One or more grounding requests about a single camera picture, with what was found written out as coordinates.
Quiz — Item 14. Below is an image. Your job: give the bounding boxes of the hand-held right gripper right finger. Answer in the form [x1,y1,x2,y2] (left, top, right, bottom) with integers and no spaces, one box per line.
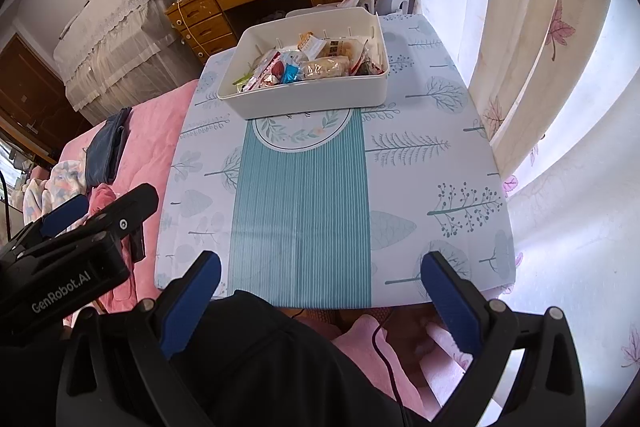
[420,251,588,427]

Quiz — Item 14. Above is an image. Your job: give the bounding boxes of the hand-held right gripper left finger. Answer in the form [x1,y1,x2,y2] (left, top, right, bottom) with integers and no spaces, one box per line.
[55,249,223,427]

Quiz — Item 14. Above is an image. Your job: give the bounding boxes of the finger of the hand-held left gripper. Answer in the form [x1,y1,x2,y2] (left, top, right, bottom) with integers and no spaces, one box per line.
[85,183,160,244]
[0,196,91,258]

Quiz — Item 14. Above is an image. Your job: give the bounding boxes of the red cookie packet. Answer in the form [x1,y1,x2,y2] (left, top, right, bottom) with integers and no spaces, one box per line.
[245,49,283,92]

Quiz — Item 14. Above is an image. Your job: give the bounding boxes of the white plastic bin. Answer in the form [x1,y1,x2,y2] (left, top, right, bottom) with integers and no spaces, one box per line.
[216,7,391,118]

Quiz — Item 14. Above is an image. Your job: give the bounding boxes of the clear round biscuit packet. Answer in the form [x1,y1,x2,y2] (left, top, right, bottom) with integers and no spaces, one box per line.
[299,57,351,80]

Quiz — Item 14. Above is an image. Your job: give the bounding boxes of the pink garment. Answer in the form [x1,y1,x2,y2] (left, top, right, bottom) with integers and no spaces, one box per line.
[87,184,121,218]

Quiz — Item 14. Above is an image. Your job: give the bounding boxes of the floral printed blanket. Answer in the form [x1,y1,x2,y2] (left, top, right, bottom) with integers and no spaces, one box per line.
[20,159,91,228]

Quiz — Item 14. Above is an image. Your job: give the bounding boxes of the navy cloth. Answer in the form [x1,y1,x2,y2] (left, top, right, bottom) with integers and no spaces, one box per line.
[85,107,133,188]

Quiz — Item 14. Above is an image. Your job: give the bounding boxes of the pink blanket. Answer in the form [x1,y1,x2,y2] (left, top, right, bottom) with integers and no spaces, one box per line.
[60,79,201,313]

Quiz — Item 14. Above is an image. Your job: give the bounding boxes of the person's pink pants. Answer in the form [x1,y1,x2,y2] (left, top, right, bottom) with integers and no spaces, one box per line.
[295,304,481,413]

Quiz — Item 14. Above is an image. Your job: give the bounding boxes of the person's black clothing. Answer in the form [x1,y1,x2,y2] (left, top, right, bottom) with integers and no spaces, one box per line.
[0,289,431,427]

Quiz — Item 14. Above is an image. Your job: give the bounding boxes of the brown wooden door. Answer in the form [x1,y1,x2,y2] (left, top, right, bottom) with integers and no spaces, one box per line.
[0,32,93,168]

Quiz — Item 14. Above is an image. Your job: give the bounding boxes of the tree print tablecloth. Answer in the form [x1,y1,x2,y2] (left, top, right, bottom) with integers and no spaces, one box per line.
[152,13,518,310]

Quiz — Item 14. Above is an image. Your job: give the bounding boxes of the white lace furniture cover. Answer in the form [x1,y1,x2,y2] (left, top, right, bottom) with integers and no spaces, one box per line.
[52,0,206,128]

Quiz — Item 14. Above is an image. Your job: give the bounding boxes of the white and orange snack packet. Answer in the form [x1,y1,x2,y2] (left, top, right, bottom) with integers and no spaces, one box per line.
[297,32,326,60]

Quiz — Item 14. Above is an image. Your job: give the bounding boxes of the white floral curtain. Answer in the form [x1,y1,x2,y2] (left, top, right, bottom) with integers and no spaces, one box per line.
[410,0,640,427]

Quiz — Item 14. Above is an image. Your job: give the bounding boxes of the orange snack ball packet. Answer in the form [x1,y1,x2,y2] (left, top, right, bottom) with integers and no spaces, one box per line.
[325,38,361,58]

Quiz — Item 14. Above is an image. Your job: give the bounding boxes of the thick black cable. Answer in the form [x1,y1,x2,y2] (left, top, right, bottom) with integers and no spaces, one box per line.
[0,172,13,240]

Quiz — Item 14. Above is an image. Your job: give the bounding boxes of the thin black cable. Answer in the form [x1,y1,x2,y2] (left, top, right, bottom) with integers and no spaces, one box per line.
[370,312,416,427]

